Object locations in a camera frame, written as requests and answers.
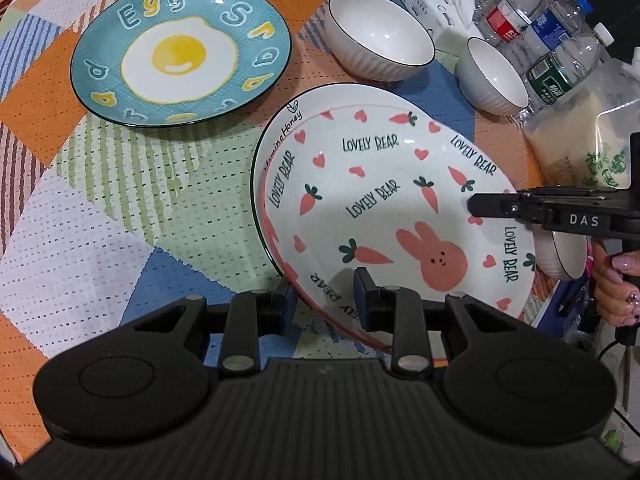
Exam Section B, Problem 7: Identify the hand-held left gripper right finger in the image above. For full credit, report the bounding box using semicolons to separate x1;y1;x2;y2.
352;266;507;377

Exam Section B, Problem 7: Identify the blue label water bottle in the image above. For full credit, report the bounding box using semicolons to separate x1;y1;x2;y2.
520;0;595;53

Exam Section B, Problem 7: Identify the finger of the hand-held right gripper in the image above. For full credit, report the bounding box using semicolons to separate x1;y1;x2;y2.
465;186;557;229

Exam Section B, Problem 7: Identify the white plate black rim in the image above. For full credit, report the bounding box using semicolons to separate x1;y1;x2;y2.
249;82;451;281

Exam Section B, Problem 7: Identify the white rabbit carrot plate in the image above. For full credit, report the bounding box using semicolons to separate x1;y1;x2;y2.
259;104;540;357

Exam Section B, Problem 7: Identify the person's right hand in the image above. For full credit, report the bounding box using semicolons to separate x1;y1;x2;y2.
591;241;640;331

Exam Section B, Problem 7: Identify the green label water bottle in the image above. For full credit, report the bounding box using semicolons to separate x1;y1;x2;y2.
524;22;615;113

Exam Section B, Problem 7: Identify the blue fried egg plate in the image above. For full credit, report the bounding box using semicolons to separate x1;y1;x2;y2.
70;0;293;128

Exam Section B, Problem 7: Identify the white ribbed bowl black rim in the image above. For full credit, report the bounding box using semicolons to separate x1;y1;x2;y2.
456;36;531;116
536;230;590;282
324;0;437;82

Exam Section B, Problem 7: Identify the white tissue pack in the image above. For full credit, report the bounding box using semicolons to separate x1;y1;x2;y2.
397;0;483;56

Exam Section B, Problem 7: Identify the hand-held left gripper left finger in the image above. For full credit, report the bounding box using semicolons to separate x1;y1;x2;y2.
135;275;297;376

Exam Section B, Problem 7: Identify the clear rice bag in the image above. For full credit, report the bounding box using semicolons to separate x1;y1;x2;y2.
522;45;640;191

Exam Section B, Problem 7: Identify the patchwork tablecloth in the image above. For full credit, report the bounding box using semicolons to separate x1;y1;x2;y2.
0;0;563;461

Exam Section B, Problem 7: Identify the red label water bottle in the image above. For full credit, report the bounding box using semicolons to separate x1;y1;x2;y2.
472;0;558;48

